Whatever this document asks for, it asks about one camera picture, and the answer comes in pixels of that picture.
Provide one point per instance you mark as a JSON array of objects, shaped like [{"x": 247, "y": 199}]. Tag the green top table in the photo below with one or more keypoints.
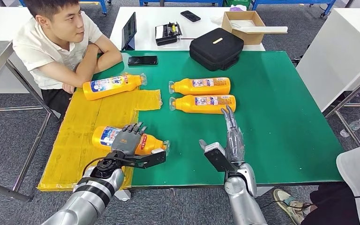
[{"x": 276, "y": 108}]

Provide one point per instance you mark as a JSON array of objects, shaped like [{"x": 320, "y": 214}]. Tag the yellow taped cardboard mat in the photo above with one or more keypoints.
[{"x": 74, "y": 149}]

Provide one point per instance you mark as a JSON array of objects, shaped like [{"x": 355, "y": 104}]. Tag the person's right forearm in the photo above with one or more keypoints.
[{"x": 62, "y": 70}]

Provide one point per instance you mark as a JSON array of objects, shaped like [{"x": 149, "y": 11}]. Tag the black tablet on stand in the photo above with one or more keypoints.
[{"x": 129, "y": 31}]

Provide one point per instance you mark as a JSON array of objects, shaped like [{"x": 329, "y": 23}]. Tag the black zippered carrying case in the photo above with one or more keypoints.
[{"x": 216, "y": 49}]

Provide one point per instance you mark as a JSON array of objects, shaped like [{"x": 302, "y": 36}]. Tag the white table with steel legs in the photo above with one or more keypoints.
[{"x": 335, "y": 52}]

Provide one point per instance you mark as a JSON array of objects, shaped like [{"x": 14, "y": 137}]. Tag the person's right hand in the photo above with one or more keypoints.
[{"x": 94, "y": 49}]

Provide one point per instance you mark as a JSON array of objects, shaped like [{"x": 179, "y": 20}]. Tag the person's left hand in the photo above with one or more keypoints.
[{"x": 69, "y": 88}]

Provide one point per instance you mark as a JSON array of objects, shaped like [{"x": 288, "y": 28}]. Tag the person's left forearm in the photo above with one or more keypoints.
[{"x": 102, "y": 66}]

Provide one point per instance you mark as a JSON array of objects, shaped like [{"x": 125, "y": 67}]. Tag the white packing material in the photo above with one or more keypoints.
[{"x": 242, "y": 24}]

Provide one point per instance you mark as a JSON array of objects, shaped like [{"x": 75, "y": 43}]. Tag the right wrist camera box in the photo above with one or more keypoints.
[{"x": 218, "y": 156}]

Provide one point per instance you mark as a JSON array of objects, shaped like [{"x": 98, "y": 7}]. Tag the open cardboard box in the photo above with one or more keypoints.
[{"x": 250, "y": 39}]

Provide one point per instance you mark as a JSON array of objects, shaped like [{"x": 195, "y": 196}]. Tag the black and white label printer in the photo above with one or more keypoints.
[{"x": 167, "y": 34}]

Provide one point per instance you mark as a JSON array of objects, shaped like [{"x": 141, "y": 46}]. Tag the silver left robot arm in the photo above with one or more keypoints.
[{"x": 86, "y": 198}]

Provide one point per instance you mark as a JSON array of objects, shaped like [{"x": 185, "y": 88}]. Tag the orange detergent bottle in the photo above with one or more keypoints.
[
  {"x": 100, "y": 139},
  {"x": 198, "y": 88},
  {"x": 195, "y": 107},
  {"x": 111, "y": 87}
]

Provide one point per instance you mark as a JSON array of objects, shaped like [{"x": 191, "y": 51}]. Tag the clear plastic water bottle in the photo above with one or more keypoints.
[{"x": 354, "y": 125}]

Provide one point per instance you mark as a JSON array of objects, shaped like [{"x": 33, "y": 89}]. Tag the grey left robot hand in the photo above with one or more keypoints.
[{"x": 125, "y": 141}]

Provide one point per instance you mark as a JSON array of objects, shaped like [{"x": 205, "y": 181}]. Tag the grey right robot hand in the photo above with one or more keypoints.
[{"x": 235, "y": 143}]

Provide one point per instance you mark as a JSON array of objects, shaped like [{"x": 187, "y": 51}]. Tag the black smartphone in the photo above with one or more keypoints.
[
  {"x": 190, "y": 16},
  {"x": 142, "y": 61}
]

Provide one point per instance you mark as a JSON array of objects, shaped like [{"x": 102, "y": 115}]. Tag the green plastic crate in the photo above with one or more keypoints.
[{"x": 237, "y": 3}]

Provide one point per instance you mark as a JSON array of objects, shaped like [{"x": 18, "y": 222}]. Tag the purple item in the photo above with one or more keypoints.
[{"x": 237, "y": 8}]

